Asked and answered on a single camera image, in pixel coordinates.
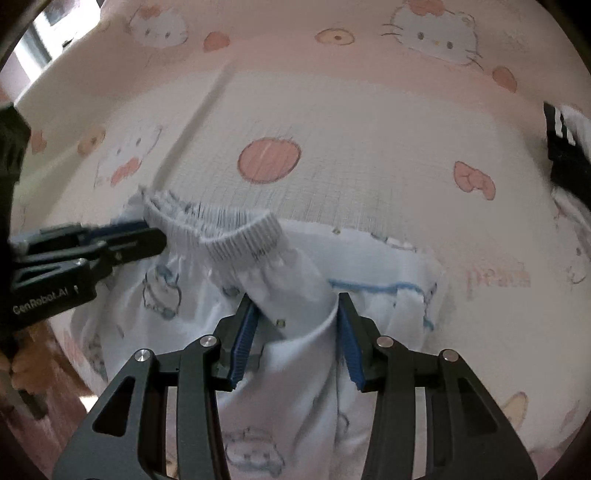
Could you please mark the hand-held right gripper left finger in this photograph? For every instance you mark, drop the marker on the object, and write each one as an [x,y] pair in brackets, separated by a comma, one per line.
[242,341]

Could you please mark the pink cat-print blanket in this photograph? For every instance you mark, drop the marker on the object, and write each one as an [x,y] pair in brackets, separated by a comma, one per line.
[369,138]

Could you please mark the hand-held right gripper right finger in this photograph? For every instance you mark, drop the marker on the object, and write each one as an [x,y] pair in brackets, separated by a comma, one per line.
[350,346]

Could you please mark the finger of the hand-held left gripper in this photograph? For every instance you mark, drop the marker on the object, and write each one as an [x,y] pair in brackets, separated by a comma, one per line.
[134,247]
[92,233]

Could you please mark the window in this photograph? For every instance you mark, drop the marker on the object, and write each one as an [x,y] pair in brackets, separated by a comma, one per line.
[41,37]

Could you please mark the black and white garment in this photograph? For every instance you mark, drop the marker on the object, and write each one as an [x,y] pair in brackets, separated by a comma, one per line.
[563,157]

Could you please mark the white printed pants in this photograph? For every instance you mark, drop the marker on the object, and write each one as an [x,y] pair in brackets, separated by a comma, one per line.
[286,267]

